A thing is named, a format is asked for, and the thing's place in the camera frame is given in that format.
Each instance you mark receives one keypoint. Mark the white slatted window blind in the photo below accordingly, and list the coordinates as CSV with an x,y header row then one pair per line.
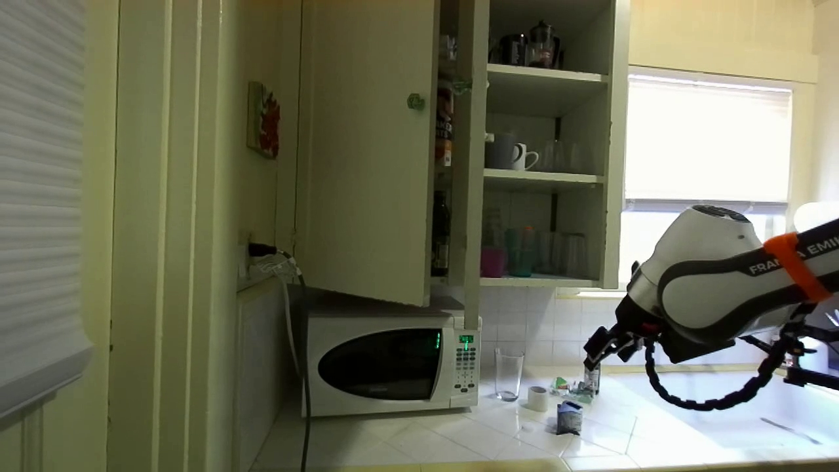
x,y
40,193

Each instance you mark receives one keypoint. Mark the clear bag with green items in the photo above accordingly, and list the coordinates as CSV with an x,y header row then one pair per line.
x,y
567,385

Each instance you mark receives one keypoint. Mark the tall clear drinking glass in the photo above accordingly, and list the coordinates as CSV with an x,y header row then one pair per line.
x,y
510,375

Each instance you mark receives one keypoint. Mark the blue and white mug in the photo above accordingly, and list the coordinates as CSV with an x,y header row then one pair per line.
x,y
569,417

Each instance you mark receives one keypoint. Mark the dark glass pot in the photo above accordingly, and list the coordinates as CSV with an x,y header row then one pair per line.
x,y
532,48

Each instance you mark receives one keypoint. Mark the green plastic cup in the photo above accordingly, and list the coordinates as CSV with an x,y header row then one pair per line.
x,y
521,252

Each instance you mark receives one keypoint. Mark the white microwave oven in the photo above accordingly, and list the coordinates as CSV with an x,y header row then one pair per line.
x,y
384,368

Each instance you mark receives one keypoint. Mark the red wall hanging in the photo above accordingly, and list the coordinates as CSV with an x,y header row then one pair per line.
x,y
266,122

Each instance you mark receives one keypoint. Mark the green cabinet door knob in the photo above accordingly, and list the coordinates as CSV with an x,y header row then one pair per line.
x,y
417,99

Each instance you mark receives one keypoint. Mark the dark sauce bottle red cap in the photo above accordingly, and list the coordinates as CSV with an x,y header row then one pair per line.
x,y
594,384

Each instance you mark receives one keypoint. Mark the cream cabinet door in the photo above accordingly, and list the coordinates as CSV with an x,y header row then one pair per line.
x,y
367,147

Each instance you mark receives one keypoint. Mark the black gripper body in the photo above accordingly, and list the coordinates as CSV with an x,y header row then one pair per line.
x,y
632,325

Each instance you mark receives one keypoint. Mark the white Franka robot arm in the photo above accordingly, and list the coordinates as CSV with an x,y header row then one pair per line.
x,y
708,252

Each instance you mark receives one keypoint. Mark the grey ceramic mug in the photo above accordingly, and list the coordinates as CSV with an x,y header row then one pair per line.
x,y
499,149

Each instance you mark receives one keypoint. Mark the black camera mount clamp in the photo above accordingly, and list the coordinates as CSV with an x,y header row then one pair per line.
x,y
812,375

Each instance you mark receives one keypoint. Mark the cream wall cabinet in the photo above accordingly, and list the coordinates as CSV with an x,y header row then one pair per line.
x,y
546,80

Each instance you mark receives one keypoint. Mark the wide white roller blind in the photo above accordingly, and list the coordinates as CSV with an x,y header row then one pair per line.
x,y
708,139

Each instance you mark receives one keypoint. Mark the black plug adapter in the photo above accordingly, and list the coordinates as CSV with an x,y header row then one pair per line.
x,y
263,250

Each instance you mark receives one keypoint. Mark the clear shelf glass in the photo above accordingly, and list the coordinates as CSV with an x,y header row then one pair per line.
x,y
575,252
548,252

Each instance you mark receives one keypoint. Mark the white ceramic mug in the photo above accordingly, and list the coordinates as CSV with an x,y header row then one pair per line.
x,y
524,157

